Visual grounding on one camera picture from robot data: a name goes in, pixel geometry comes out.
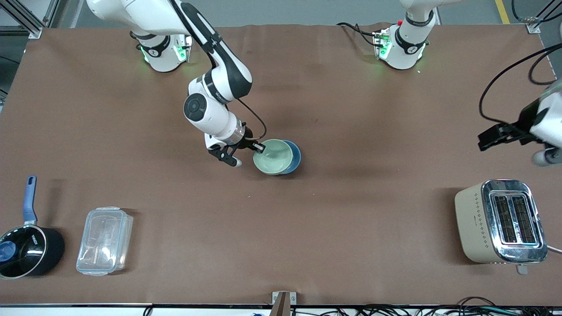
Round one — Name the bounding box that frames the green bowl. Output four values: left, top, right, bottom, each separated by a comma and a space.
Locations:
253, 139, 294, 176

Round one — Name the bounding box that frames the blue bowl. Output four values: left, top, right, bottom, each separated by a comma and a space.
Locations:
281, 140, 302, 175

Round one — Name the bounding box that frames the beige chrome toaster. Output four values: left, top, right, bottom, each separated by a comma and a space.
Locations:
454, 179, 548, 276

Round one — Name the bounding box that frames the brown table cover mat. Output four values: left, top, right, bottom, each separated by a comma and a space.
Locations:
0, 23, 562, 306

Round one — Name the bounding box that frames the clear plastic food container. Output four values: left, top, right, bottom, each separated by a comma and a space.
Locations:
76, 206, 134, 277

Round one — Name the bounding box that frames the glass lid blue knob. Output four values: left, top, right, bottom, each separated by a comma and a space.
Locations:
0, 226, 47, 279

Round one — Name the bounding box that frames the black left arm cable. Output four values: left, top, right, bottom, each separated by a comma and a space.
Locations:
479, 43, 562, 126

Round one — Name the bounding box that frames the black left base cable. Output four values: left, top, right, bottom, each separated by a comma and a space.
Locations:
337, 22, 380, 47

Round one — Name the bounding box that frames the metal table edge bracket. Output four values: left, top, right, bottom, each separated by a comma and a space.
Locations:
271, 291, 297, 316

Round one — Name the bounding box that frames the black floor cable bundle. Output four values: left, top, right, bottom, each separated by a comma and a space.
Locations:
351, 297, 562, 316

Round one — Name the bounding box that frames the black saucepan blue handle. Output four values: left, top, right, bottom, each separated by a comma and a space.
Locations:
0, 175, 65, 280

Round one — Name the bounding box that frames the silver aluminium frame profile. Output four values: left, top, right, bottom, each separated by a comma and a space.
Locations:
0, 0, 60, 39

